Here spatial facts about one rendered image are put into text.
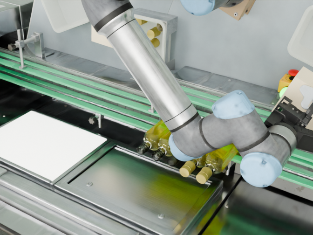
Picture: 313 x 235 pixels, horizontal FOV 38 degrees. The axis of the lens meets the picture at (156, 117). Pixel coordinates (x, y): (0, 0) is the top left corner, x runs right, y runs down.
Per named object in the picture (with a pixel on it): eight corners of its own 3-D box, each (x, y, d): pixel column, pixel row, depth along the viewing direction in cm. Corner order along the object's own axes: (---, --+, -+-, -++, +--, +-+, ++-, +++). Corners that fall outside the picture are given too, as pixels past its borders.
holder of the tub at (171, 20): (137, 73, 186) (126, 79, 180) (138, 7, 172) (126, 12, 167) (173, 84, 179) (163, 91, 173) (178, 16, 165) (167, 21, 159)
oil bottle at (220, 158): (227, 141, 161) (201, 172, 145) (229, 128, 158) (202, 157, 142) (242, 146, 158) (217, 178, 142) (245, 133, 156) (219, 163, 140)
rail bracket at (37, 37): (46, 54, 204) (9, 71, 188) (43, 17, 196) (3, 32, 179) (54, 57, 202) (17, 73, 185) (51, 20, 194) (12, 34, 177)
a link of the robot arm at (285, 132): (298, 146, 94) (278, 171, 100) (304, 136, 98) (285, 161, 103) (268, 125, 96) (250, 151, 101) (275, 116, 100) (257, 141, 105)
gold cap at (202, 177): (212, 169, 139) (206, 176, 135) (211, 178, 140) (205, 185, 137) (202, 165, 140) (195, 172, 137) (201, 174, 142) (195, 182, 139)
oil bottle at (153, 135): (171, 122, 171) (140, 148, 155) (172, 109, 168) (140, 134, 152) (184, 127, 168) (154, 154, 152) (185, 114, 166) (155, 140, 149)
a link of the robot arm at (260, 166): (260, 148, 86) (283, 185, 87) (278, 124, 95) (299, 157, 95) (228, 161, 92) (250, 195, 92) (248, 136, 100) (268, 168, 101)
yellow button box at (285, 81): (282, 91, 156) (275, 99, 150) (286, 71, 152) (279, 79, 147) (302, 96, 153) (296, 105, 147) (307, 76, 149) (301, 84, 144)
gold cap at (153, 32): (153, 25, 170) (146, 28, 167) (160, 27, 169) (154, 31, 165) (152, 34, 172) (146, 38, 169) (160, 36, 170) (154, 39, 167)
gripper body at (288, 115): (286, 93, 109) (269, 114, 100) (317, 114, 107) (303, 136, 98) (270, 116, 113) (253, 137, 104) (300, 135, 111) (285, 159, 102)
